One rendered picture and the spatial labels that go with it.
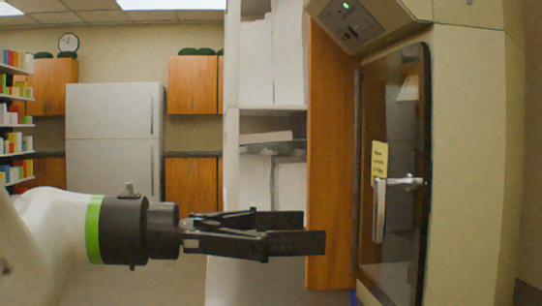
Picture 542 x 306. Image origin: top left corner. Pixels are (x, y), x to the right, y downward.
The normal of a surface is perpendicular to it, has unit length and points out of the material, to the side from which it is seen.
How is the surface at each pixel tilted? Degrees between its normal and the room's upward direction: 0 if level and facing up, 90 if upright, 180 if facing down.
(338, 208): 90
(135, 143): 90
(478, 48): 90
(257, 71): 91
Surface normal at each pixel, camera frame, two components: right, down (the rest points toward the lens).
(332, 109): 0.11, 0.05
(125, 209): 0.09, -0.72
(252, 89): -0.37, 0.13
